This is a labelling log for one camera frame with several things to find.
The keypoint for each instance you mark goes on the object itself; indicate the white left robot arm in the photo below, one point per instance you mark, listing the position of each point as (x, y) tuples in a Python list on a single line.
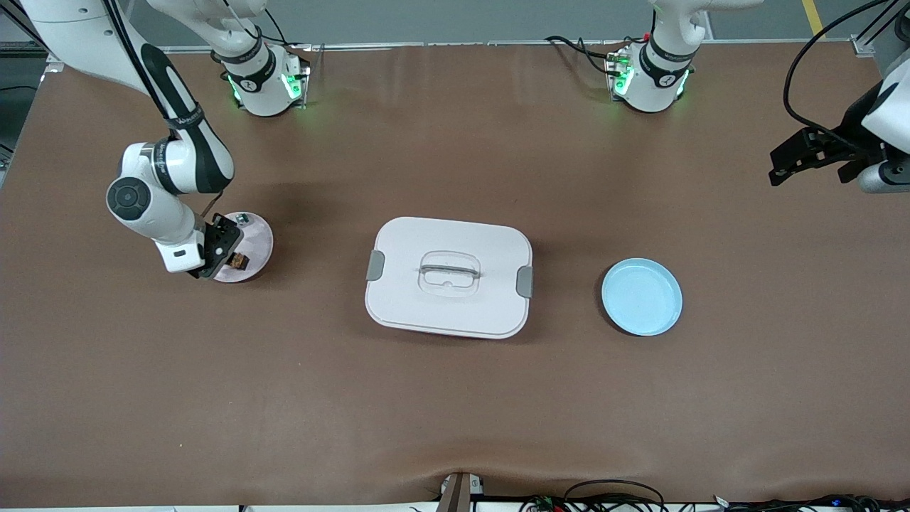
[(657, 78)]

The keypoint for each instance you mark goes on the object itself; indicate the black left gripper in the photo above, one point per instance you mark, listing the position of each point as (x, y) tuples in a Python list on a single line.
[(846, 143)]

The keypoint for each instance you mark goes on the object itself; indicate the metal table edge rail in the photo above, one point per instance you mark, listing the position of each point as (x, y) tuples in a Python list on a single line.
[(462, 44)]

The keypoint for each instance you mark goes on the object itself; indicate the light blue round plate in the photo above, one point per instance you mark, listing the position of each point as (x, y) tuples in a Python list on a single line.
[(642, 297)]

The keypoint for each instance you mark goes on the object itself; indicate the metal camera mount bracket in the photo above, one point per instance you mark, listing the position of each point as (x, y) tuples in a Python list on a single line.
[(458, 494)]

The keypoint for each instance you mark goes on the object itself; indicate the white lidded pink lunch box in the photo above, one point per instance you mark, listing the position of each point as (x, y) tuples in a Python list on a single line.
[(448, 313)]

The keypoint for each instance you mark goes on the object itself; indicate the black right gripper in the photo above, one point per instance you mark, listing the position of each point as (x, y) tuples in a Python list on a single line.
[(229, 229)]

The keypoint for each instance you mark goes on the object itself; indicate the small black-brown object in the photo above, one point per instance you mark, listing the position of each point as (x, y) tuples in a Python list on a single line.
[(242, 263)]

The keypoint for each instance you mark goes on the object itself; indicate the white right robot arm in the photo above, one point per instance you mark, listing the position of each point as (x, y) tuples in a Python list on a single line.
[(192, 153)]

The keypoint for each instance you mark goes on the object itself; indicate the pink round plate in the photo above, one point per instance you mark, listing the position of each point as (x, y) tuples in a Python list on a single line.
[(259, 242)]

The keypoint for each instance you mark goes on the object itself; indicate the grey box latch clip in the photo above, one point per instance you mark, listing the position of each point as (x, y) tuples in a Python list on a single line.
[(375, 266), (525, 281)]

